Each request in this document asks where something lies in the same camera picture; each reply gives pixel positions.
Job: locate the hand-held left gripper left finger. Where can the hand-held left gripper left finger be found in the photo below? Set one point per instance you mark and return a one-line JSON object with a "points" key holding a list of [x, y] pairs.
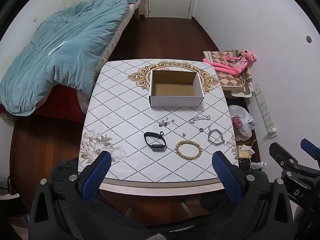
{"points": [[98, 177]]}

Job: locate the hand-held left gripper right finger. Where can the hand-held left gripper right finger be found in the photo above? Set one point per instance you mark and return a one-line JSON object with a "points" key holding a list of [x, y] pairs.
{"points": [[228, 177]]}

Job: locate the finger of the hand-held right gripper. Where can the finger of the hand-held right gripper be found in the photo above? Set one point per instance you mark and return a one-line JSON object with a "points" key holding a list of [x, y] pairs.
{"points": [[310, 145], [282, 156]]}

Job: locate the black smart watch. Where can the black smart watch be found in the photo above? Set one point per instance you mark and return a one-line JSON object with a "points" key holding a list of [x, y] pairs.
{"points": [[156, 147]]}

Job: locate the white cardboard box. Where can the white cardboard box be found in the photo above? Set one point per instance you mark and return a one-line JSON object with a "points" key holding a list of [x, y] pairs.
{"points": [[175, 97]]}

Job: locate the small white tube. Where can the small white tube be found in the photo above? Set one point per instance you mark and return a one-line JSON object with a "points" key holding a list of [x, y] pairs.
{"points": [[258, 165]]}

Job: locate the white charger plug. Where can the white charger plug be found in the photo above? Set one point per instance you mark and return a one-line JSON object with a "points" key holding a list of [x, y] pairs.
{"points": [[271, 133]]}

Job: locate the yellow tissue box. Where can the yellow tissue box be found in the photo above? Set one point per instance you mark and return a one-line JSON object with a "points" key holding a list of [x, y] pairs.
{"points": [[242, 152]]}

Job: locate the white plastic bag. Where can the white plastic bag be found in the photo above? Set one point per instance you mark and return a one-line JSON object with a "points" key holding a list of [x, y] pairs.
{"points": [[241, 127]]}

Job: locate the white power strip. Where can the white power strip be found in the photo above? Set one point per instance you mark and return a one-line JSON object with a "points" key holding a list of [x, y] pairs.
{"points": [[263, 107]]}

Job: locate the white table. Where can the white table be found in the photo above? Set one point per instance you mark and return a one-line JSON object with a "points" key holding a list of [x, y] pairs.
{"points": [[162, 188]]}

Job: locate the dark fuzzy cloth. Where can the dark fuzzy cloth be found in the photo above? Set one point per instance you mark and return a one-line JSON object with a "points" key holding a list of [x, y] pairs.
{"points": [[140, 230]]}

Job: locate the pink plush toy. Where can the pink plush toy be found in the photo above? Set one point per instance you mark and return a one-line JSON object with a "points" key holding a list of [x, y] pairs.
{"points": [[232, 66]]}

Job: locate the blue duvet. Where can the blue duvet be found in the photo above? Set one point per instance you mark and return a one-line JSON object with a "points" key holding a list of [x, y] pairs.
{"points": [[65, 50]]}

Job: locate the round grey wall cap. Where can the round grey wall cap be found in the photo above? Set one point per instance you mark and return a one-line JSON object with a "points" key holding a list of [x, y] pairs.
{"points": [[309, 39]]}

